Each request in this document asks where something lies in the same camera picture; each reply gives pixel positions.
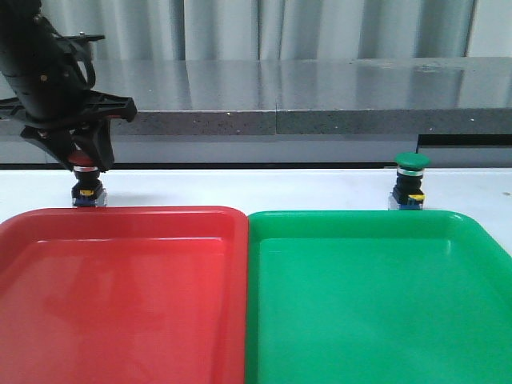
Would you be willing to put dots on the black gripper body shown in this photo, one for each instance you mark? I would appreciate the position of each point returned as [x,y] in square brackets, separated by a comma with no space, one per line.
[53,80]

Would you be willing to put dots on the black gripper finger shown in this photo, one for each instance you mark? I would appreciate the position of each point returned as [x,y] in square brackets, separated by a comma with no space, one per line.
[56,143]
[94,148]

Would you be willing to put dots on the red mushroom push button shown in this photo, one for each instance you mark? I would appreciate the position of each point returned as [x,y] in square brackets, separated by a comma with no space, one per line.
[89,190]

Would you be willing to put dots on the green mushroom push button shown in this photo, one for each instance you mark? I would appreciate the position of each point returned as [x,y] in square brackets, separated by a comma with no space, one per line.
[407,193]

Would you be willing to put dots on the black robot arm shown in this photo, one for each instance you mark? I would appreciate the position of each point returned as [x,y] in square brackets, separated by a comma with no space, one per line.
[25,18]

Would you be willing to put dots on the grey pleated curtain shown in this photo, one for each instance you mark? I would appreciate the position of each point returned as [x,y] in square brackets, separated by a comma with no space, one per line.
[288,30]

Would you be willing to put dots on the red plastic tray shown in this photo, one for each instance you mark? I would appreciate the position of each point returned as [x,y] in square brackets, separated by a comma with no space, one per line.
[124,295]

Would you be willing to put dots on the grey stone counter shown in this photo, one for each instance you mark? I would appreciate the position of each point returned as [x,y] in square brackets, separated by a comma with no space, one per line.
[333,113]

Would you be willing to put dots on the green plastic tray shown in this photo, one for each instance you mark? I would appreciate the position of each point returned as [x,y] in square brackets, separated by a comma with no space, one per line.
[376,297]

